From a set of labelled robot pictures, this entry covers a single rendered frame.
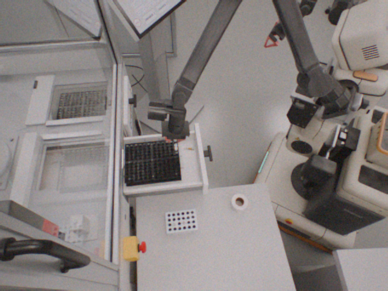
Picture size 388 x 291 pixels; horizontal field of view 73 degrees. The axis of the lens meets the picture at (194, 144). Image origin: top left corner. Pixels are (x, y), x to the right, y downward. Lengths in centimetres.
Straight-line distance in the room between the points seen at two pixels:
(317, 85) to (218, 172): 131
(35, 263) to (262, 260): 86
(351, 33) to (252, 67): 186
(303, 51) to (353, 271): 84
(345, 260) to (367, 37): 81
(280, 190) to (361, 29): 109
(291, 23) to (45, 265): 81
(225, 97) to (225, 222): 154
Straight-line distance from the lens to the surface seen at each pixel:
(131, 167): 113
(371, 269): 131
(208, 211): 115
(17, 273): 44
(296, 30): 88
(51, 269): 50
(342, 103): 98
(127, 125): 118
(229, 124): 229
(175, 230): 109
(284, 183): 181
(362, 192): 135
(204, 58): 83
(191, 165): 114
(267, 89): 262
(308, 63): 90
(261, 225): 117
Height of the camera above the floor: 186
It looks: 60 degrees down
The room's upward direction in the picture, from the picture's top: 2 degrees clockwise
